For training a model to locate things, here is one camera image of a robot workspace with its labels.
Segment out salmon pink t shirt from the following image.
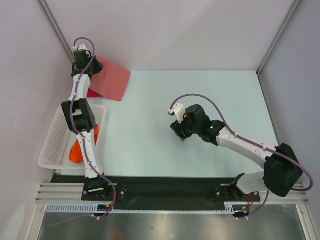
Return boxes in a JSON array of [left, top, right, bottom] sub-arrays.
[[89, 55, 131, 102]]

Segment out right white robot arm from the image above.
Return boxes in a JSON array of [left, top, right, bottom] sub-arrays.
[[168, 103, 303, 201]]

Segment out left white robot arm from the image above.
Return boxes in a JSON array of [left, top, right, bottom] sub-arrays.
[[61, 44, 111, 200]]

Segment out folded red t shirt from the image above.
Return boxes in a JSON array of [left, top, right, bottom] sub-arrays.
[[87, 88, 102, 98]]

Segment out orange t shirt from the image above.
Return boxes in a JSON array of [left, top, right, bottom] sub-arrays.
[[69, 124, 100, 164]]

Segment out white plastic basket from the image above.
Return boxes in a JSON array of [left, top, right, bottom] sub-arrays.
[[38, 104, 107, 171]]

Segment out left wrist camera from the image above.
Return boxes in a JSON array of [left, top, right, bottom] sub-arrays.
[[72, 43, 90, 52]]

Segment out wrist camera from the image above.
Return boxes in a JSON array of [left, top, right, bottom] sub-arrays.
[[168, 103, 186, 124], [72, 43, 90, 52]]

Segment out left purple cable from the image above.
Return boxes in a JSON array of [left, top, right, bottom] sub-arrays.
[[47, 37, 117, 226]]

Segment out purple cable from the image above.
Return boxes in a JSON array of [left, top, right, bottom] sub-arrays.
[[47, 37, 117, 226], [169, 94, 315, 221]]

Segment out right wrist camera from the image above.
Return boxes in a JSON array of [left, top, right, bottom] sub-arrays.
[[168, 103, 186, 124]]

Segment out left aluminium frame post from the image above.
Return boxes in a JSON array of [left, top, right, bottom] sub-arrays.
[[36, 0, 75, 70]]

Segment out white slotted cable duct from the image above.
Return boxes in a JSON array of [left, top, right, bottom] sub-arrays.
[[46, 201, 251, 215]]

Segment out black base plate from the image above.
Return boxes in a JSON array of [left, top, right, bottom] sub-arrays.
[[51, 174, 261, 212]]

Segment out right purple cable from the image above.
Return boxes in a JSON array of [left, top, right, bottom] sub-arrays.
[[169, 94, 315, 221]]

